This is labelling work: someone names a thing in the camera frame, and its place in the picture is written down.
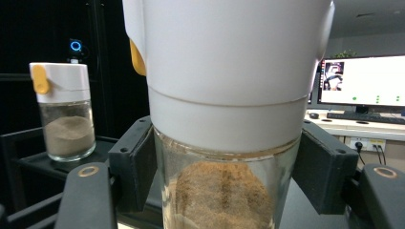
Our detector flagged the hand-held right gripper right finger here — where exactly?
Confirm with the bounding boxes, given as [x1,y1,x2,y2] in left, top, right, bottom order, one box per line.
[291,119,360,216]

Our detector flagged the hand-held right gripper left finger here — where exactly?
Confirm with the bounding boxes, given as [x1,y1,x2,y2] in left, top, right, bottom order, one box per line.
[108,115,159,213]

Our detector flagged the black two-tier metal rack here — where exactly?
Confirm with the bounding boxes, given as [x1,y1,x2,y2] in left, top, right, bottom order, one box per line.
[0,126,164,229]

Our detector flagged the glass jar with pale powder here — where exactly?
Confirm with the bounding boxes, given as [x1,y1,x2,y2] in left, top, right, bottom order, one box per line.
[29,62,96,163]

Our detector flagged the glass jar with brown powder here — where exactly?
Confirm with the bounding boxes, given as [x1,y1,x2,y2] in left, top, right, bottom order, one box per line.
[121,0,336,229]

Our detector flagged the beige office desk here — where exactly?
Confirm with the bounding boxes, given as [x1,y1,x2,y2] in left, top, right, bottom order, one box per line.
[303,108,405,174]

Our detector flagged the black keyboard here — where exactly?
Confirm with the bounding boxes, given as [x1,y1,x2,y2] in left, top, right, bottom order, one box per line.
[326,111,405,126]

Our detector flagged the computer monitor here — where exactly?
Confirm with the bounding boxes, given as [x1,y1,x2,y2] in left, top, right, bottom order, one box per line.
[317,54,405,115]

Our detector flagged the green plant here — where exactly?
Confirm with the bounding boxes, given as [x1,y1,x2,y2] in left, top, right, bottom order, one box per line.
[330,49,359,59]

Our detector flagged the white wall socket with plugs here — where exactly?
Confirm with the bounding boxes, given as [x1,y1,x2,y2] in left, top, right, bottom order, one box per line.
[349,136,387,153]

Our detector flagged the black power cables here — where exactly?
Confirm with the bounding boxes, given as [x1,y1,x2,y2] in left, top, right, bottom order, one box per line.
[354,141,388,167]

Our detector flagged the camera with blue ring light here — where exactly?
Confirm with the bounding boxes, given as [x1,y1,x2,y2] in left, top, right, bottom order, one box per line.
[68,37,84,65]

